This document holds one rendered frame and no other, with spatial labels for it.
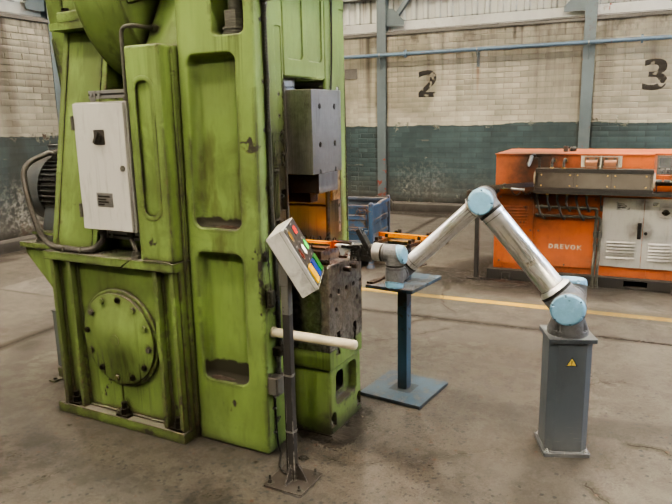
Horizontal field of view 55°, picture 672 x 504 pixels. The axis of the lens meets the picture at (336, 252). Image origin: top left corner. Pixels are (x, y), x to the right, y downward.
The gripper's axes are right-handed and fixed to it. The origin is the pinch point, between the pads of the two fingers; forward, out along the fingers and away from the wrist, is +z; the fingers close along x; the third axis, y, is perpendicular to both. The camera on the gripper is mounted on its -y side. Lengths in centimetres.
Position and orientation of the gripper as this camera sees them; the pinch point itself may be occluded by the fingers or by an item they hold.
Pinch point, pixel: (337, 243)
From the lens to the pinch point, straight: 327.2
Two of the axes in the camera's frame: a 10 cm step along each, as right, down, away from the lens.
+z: -8.9, -1.0, 4.5
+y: 0.0, 9.8, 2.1
